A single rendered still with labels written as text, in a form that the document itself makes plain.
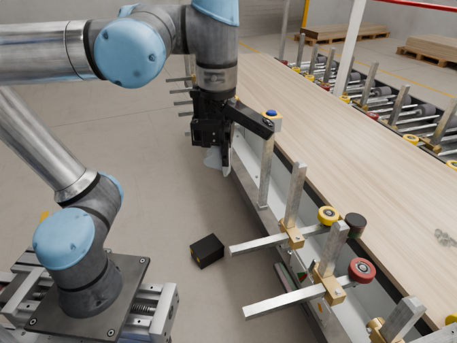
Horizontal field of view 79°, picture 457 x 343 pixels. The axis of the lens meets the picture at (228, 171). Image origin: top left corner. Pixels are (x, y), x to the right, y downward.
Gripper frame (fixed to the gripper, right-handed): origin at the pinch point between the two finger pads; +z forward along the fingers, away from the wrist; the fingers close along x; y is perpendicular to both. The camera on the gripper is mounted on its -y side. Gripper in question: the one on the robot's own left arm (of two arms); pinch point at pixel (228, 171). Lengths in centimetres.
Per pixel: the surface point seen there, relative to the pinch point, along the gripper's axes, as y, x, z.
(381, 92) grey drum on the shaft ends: -106, -192, 49
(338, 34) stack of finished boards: -190, -770, 109
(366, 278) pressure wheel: -44, -4, 41
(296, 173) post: -20.2, -27.9, 19.6
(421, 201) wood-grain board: -76, -44, 42
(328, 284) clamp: -32, -2, 45
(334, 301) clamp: -34, 2, 47
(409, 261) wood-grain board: -60, -12, 42
